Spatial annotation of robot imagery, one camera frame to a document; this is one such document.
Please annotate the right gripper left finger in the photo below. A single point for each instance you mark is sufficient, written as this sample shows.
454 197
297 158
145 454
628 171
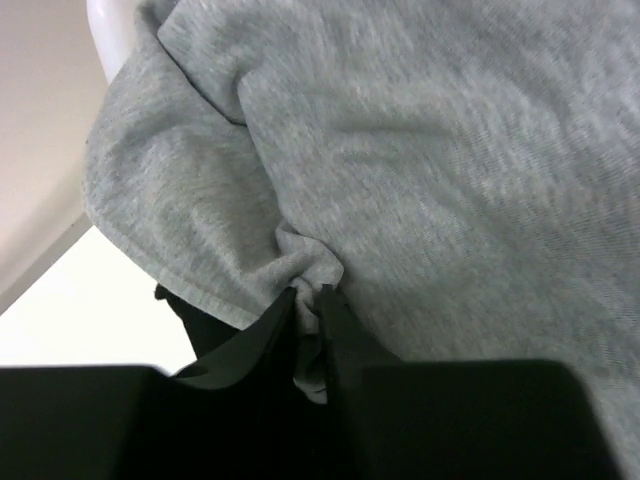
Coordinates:
260 358

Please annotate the grey tank top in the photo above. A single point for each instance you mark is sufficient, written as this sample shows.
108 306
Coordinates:
466 171

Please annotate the black tank top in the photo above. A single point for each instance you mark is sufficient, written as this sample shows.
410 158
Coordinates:
206 333

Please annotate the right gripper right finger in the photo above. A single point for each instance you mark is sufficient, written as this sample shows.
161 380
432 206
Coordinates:
349 347

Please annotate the white plastic basket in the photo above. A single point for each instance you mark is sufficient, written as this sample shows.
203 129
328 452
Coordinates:
111 24

